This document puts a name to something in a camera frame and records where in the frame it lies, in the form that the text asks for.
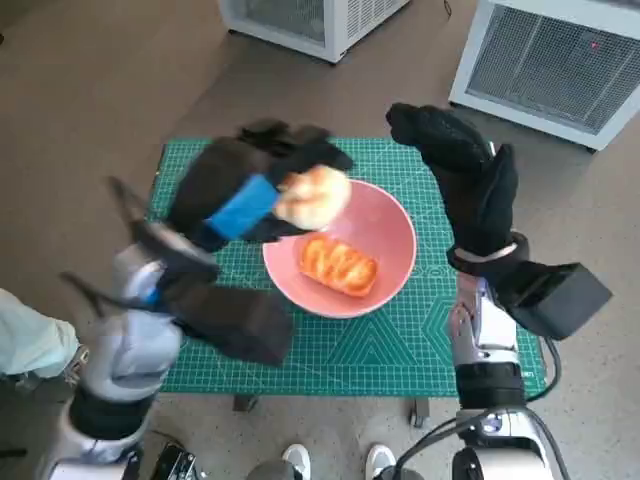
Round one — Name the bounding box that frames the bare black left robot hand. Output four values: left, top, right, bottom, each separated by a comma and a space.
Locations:
167, 117, 355, 254

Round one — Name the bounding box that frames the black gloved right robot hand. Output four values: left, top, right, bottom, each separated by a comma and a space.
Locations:
385, 102, 520, 251

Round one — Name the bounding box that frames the pink bowl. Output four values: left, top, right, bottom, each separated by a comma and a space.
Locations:
262, 179, 419, 320

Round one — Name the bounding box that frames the pale round toy bread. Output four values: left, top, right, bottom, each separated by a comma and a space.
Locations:
273, 166, 352, 232

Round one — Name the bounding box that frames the orange striped toy bread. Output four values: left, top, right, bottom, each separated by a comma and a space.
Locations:
298, 235, 379, 300

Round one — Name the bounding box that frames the white mesh cabinet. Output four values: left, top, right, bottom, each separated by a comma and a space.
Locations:
448, 0, 640, 152
218, 0, 414, 64

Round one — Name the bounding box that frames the green cutting mat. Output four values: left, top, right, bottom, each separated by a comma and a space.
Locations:
144, 138, 549, 399

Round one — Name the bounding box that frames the person's shoe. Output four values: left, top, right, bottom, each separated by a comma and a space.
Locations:
62, 344, 91, 389

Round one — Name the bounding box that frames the person's leg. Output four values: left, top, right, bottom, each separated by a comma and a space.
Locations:
0, 287, 81, 379

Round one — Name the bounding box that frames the white shoe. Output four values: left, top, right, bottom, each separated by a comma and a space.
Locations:
366, 443, 398, 480
281, 443, 312, 480

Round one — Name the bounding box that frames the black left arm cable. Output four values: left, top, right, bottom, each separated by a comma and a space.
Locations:
107, 175, 151, 236
59, 272, 141, 314

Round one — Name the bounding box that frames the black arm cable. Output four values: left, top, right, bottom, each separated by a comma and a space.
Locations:
107, 175, 151, 236
59, 272, 141, 314
397, 414, 496, 480

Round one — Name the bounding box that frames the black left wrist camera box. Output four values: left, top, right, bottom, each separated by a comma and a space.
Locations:
172, 279, 294, 366

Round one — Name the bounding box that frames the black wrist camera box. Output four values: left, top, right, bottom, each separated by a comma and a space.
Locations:
499, 260, 614, 341
172, 279, 294, 366

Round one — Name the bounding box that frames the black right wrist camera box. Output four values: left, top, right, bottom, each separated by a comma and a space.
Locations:
499, 260, 614, 341

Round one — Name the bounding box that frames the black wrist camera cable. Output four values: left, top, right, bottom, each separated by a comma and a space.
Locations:
524, 337, 564, 401

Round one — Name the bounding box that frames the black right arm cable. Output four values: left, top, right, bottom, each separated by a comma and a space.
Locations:
397, 414, 496, 480

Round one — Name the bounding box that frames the black robot waist bracket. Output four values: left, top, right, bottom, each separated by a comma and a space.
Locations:
155, 440, 201, 480

